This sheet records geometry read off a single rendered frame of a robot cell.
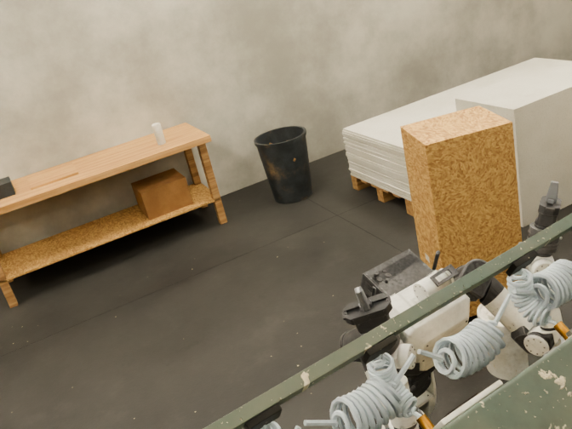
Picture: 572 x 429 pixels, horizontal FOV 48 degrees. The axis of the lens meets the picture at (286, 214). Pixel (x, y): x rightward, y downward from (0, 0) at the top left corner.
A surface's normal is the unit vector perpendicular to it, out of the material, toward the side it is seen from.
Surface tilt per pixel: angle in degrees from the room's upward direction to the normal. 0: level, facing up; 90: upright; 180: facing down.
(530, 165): 90
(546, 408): 36
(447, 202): 90
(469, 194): 90
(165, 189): 90
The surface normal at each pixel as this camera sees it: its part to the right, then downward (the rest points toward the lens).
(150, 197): 0.43, 0.28
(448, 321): 0.40, -0.11
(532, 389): 0.12, -0.58
